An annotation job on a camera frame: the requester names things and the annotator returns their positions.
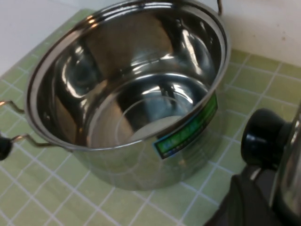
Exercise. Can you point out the green checked table mat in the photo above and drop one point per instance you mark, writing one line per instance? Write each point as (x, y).
(47, 188)

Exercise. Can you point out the steel pot lid black knob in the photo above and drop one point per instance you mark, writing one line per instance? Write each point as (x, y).
(263, 139)

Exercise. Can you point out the stainless steel cooking pot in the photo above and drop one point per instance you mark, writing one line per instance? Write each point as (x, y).
(117, 164)

